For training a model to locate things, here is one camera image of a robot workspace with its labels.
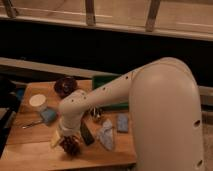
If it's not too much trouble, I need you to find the wooden cutting board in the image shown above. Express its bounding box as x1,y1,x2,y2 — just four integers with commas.
0,82,136,171

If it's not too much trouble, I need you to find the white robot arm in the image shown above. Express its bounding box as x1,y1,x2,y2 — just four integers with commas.
51,57,205,171

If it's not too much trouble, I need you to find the dark purple bowl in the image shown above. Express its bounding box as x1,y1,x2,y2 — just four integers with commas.
54,77,77,98

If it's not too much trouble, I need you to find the dark red grape bunch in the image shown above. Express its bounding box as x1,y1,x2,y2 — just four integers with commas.
60,136,80,156

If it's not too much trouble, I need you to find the white paper cup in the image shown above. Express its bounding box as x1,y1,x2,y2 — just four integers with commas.
29,94,46,107

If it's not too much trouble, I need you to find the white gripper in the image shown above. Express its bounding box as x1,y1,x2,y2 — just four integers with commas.
50,125,78,148

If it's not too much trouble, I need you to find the green plastic tray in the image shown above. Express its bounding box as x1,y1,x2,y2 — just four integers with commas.
92,75,129,110

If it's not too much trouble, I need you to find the small dark metallic object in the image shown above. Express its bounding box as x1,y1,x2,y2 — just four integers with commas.
91,108,103,123

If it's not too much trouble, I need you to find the metal spoon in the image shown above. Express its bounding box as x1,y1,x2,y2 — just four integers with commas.
22,120,43,129

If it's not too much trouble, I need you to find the black remote control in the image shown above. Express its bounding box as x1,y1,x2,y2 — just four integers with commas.
80,122,95,146

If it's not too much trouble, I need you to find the light blue crumpled cloth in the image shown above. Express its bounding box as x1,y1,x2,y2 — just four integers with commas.
97,119,114,151

